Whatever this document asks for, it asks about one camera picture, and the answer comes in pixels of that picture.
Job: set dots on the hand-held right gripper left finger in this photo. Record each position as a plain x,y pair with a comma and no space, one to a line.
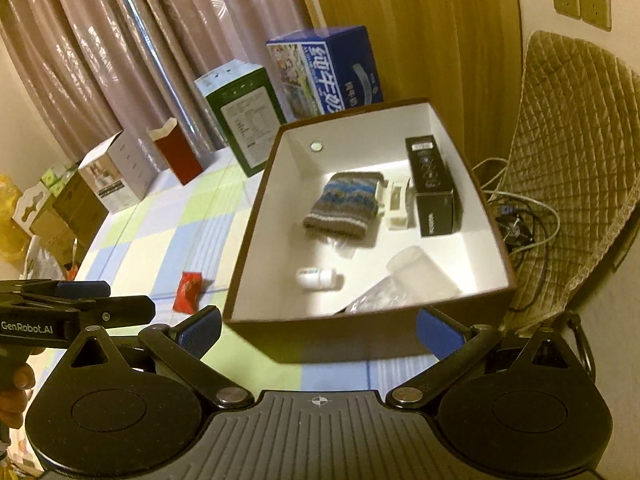
200,330

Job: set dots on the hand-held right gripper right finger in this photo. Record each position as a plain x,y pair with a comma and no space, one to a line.
440,332

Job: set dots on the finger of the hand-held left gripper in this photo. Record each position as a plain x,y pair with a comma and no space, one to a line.
125,310
82,290

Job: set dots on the white plastic clip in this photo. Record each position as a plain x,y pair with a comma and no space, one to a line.
397,200

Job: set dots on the white storage box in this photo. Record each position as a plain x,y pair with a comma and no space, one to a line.
350,160

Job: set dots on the person's left hand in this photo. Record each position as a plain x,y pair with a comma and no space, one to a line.
17,390

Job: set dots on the red snack packet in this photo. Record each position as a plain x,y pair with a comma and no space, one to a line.
187,290

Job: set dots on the clear plastic cup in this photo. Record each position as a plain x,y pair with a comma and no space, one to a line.
410,270

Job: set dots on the brown cardboard box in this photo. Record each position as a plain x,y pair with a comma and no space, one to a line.
75,205

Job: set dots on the white cutout cardboard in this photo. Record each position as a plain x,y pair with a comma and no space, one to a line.
30,207

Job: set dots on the yellow plastic bag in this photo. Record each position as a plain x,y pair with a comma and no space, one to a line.
10,220

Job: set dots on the long black box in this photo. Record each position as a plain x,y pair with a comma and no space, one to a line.
435,210

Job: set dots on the small white bottle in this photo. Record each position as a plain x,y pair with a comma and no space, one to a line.
315,278

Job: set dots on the white box with photo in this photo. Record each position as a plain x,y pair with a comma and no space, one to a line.
125,170

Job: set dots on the striped knitted pouch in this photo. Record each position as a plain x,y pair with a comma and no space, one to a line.
345,205

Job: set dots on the dark red paper box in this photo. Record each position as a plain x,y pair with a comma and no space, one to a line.
180,157

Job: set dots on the green and white box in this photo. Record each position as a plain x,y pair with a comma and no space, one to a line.
250,125

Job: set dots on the pink patterned curtain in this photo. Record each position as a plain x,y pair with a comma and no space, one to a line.
100,60

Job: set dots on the blue milk carton box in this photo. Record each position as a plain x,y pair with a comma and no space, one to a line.
325,75

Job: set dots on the wooden wardrobe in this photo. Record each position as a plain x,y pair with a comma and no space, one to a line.
440,35

